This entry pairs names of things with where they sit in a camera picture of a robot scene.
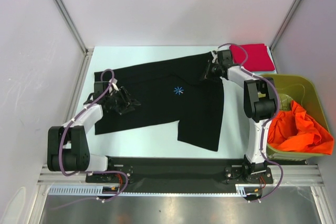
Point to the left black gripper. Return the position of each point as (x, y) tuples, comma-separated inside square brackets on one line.
[(125, 101)]

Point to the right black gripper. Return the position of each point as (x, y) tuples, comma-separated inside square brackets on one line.
[(210, 70)]

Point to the black t shirt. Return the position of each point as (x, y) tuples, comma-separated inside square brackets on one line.
[(169, 91)]

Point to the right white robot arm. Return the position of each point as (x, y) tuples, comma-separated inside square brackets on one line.
[(260, 102)]

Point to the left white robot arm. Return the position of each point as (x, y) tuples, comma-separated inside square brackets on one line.
[(67, 149)]

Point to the folded red t shirt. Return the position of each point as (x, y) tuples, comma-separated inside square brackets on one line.
[(239, 56)]

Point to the olive green plastic basket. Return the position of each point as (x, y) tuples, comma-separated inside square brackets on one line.
[(301, 90)]

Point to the orange t shirt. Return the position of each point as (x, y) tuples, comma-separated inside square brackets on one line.
[(296, 131)]

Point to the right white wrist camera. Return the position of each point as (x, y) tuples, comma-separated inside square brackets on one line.
[(214, 55)]

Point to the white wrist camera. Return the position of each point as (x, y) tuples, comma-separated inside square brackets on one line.
[(214, 55), (113, 88)]

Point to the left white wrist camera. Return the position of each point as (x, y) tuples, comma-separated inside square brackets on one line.
[(113, 88)]

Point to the left aluminium corner post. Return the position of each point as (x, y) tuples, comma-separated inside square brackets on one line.
[(71, 25)]

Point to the aluminium corner post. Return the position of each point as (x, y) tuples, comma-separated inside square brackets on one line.
[(288, 17), (71, 25)]

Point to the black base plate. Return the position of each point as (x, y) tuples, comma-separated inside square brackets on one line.
[(184, 174)]

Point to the slotted cable duct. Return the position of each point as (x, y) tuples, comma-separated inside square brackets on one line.
[(109, 191)]

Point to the right aluminium corner post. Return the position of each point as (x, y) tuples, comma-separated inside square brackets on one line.
[(288, 17)]

